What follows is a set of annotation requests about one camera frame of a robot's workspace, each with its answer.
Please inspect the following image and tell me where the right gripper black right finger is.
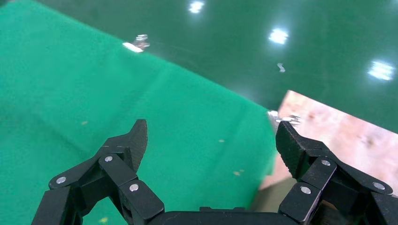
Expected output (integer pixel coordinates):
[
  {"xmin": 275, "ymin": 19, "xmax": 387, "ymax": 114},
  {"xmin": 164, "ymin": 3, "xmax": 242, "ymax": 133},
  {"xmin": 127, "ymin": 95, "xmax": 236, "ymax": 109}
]
[{"xmin": 276, "ymin": 121, "xmax": 398, "ymax": 225}]

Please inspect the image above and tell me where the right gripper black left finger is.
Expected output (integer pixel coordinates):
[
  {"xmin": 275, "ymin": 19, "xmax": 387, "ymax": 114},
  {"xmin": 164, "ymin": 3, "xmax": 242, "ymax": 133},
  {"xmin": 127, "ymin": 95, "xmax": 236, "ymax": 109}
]
[{"xmin": 31, "ymin": 119, "xmax": 165, "ymax": 225}]

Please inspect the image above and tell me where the silver binder clip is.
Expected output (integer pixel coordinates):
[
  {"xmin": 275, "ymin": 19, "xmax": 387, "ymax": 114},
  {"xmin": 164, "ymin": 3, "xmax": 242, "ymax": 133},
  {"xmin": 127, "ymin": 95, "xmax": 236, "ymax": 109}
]
[
  {"xmin": 267, "ymin": 110, "xmax": 302, "ymax": 128},
  {"xmin": 122, "ymin": 34, "xmax": 151, "ymax": 53}
]

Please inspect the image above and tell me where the large green table cloth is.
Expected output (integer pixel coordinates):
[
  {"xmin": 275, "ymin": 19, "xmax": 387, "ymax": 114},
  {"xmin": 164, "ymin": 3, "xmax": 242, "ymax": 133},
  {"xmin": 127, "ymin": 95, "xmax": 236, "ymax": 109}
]
[{"xmin": 0, "ymin": 0, "xmax": 277, "ymax": 225}]

